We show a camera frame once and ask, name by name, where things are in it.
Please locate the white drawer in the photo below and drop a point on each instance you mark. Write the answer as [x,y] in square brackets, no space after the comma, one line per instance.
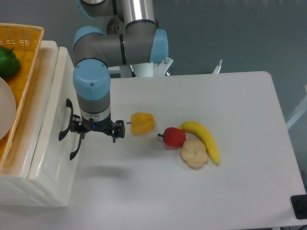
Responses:
[51,169]

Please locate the yellow bell pepper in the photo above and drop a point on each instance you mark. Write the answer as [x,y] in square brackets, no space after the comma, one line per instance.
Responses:
[141,123]

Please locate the black device at edge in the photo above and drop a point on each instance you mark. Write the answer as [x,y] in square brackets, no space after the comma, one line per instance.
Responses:
[299,204]

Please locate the green bell pepper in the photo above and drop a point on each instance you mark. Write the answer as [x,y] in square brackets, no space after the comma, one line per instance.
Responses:
[9,63]

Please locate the white drawer cabinet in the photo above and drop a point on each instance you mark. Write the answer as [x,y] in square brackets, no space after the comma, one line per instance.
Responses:
[15,187]

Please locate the yellow banana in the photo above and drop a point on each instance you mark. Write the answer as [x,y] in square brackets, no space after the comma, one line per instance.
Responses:
[203,135]

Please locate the round bread bun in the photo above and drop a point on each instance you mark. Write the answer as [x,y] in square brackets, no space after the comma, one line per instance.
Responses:
[194,153]

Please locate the white plate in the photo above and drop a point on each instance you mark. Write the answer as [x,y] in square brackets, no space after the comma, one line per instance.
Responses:
[7,108]

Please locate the lower drawer black handle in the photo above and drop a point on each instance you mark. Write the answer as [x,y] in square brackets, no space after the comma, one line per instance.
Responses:
[75,152]

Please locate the yellow woven basket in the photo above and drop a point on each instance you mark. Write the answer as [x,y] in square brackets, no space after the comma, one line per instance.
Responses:
[26,41]

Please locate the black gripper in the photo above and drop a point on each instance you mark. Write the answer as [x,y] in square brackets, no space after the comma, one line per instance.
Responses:
[82,126]

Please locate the red bell pepper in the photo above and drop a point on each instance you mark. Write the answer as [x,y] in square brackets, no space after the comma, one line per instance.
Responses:
[173,137]

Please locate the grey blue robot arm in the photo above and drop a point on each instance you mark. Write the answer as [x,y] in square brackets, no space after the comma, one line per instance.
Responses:
[95,52]

